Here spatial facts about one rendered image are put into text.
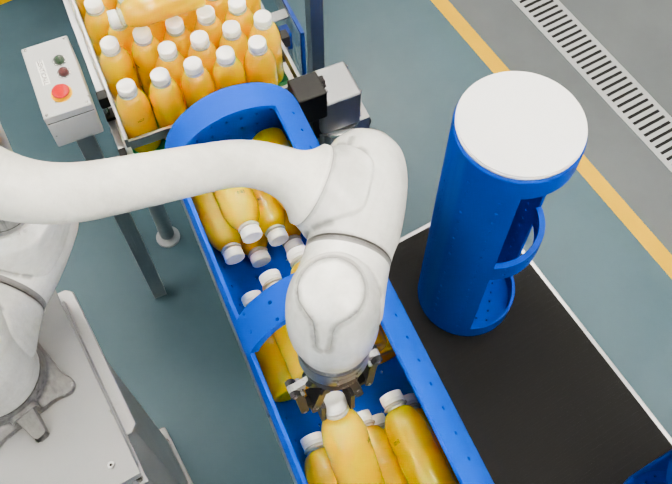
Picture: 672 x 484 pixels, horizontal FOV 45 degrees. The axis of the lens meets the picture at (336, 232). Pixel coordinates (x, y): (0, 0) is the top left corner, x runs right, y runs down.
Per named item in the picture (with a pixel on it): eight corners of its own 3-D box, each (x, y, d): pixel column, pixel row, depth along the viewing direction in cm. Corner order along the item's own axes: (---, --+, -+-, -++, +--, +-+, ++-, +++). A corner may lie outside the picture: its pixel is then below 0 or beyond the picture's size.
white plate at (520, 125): (445, 163, 166) (444, 167, 167) (582, 189, 163) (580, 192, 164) (465, 60, 178) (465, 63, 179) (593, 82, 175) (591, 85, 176)
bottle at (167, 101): (181, 113, 189) (166, 60, 172) (197, 133, 186) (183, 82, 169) (155, 128, 187) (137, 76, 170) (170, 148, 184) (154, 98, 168)
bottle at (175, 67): (193, 120, 188) (179, 67, 171) (163, 115, 188) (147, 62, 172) (201, 95, 191) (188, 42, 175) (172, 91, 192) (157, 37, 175)
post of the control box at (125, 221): (155, 298, 264) (63, 115, 176) (151, 288, 266) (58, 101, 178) (166, 294, 265) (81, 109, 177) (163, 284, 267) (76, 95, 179)
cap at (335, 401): (320, 417, 121) (317, 408, 120) (325, 401, 124) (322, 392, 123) (345, 414, 120) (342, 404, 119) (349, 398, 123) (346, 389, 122)
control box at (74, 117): (58, 147, 172) (43, 118, 163) (36, 79, 181) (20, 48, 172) (104, 132, 174) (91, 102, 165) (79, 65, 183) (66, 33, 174)
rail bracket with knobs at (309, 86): (292, 133, 186) (290, 105, 177) (281, 109, 189) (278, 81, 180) (332, 119, 188) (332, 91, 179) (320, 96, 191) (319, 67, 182)
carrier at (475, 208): (409, 326, 244) (504, 346, 241) (442, 168, 166) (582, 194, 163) (426, 243, 257) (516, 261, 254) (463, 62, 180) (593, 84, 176)
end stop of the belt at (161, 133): (131, 149, 178) (128, 142, 175) (130, 147, 178) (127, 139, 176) (300, 90, 185) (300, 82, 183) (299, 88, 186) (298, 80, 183)
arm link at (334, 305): (369, 389, 93) (390, 286, 99) (374, 342, 79) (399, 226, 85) (277, 369, 94) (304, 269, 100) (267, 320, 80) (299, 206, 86)
